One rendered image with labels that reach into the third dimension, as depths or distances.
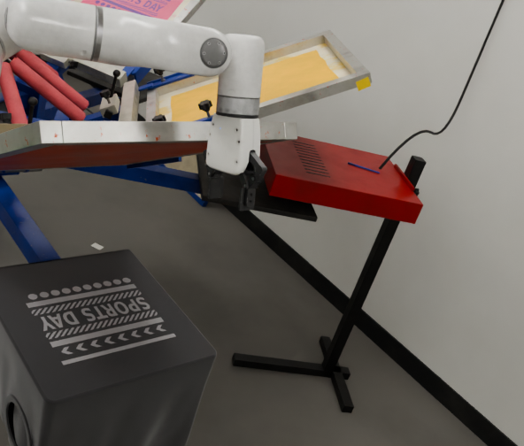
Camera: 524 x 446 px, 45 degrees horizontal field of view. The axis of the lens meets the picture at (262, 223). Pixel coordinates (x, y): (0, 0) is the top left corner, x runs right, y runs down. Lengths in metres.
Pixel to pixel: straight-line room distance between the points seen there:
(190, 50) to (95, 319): 0.85
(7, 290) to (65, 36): 0.86
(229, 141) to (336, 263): 2.68
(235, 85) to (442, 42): 2.26
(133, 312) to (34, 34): 0.88
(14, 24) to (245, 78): 0.36
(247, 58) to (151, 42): 0.17
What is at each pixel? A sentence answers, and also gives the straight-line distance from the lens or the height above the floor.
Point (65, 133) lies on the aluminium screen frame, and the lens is 1.12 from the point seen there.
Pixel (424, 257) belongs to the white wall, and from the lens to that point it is 3.34.
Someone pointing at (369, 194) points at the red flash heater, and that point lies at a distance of 2.45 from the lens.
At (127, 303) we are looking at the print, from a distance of 1.73.
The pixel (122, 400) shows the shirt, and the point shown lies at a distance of 1.55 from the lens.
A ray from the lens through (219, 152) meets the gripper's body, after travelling 1.12.
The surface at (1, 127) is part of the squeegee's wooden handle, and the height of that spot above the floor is 1.29.
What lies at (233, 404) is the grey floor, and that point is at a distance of 2.92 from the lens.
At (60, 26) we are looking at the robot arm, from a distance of 1.02.
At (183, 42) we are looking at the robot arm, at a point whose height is 1.75.
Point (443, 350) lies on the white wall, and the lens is 3.39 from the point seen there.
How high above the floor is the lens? 1.99
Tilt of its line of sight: 27 degrees down
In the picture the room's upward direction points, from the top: 18 degrees clockwise
